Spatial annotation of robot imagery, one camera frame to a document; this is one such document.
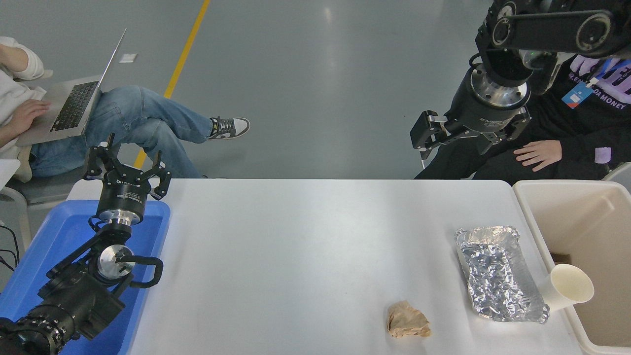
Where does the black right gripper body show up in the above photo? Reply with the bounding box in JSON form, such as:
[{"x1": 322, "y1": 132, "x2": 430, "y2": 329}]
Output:
[{"x1": 445, "y1": 80, "x2": 531, "y2": 134}]

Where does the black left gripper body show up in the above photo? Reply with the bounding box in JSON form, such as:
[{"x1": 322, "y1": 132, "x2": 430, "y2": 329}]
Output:
[{"x1": 97, "y1": 167, "x2": 151, "y2": 216}]

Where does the silver foil tray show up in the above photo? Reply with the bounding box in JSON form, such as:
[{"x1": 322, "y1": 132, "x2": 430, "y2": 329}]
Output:
[{"x1": 455, "y1": 226, "x2": 550, "y2": 324}]

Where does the white paper cup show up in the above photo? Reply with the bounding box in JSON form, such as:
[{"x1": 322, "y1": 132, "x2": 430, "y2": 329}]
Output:
[{"x1": 541, "y1": 264, "x2": 595, "y2": 313}]

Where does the badge person's left hand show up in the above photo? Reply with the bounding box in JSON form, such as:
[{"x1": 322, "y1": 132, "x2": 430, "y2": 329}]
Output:
[{"x1": 514, "y1": 140, "x2": 563, "y2": 172}]

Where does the laptop person's right hand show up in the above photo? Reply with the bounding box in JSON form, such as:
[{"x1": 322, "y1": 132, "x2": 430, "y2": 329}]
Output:
[{"x1": 9, "y1": 99, "x2": 52, "y2": 137}]

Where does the grey chair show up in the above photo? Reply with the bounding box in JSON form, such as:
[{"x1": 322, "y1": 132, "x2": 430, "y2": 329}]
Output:
[{"x1": 0, "y1": 158, "x2": 87, "y2": 252}]

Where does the person with badge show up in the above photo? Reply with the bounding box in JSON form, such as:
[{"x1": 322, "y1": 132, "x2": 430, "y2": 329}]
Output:
[{"x1": 414, "y1": 53, "x2": 631, "y2": 181}]

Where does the silver laptop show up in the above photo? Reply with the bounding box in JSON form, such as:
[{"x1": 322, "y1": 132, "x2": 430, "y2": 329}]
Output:
[{"x1": 15, "y1": 28, "x2": 128, "y2": 147}]

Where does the person with laptop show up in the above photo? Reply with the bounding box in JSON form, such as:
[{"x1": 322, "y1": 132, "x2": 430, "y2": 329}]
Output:
[{"x1": 0, "y1": 36, "x2": 251, "y2": 184}]

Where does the blue name badge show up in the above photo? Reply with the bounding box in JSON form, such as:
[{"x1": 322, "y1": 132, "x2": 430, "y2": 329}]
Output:
[{"x1": 561, "y1": 81, "x2": 594, "y2": 109}]

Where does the blue plastic tray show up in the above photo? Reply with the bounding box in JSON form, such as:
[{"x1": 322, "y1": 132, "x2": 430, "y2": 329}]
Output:
[{"x1": 0, "y1": 199, "x2": 171, "y2": 355}]

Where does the white office chair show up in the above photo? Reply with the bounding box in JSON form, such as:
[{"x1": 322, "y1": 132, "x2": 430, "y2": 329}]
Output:
[{"x1": 603, "y1": 162, "x2": 631, "y2": 194}]

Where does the large pale plastic bin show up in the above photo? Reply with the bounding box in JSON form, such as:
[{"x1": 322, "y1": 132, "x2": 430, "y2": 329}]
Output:
[{"x1": 513, "y1": 180, "x2": 631, "y2": 355}]

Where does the crumpled tan paper ball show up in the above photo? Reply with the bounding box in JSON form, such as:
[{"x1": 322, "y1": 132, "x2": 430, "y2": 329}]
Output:
[{"x1": 386, "y1": 300, "x2": 432, "y2": 339}]

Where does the black cable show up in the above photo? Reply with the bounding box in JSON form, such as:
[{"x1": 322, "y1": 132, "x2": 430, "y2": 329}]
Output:
[{"x1": 0, "y1": 224, "x2": 21, "y2": 273}]

